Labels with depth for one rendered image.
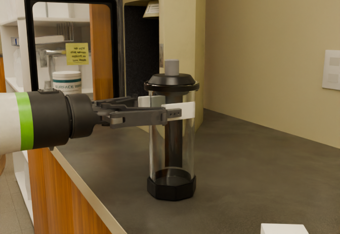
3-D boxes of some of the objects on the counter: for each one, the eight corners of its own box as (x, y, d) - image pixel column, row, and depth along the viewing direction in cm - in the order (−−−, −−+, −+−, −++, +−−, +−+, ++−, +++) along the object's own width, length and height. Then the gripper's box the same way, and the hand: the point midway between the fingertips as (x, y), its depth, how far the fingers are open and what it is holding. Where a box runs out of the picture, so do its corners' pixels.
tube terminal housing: (177, 112, 144) (178, -86, 128) (227, 129, 116) (236, -120, 101) (123, 119, 131) (116, -100, 115) (164, 141, 104) (163, -142, 88)
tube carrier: (179, 170, 78) (180, 77, 73) (208, 188, 68) (210, 83, 64) (136, 180, 72) (134, 80, 68) (162, 201, 63) (161, 87, 59)
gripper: (83, 106, 47) (214, 94, 58) (50, 86, 65) (155, 80, 76) (85, 157, 48) (212, 136, 60) (52, 124, 66) (155, 113, 78)
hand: (170, 106), depth 67 cm, fingers closed on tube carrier, 9 cm apart
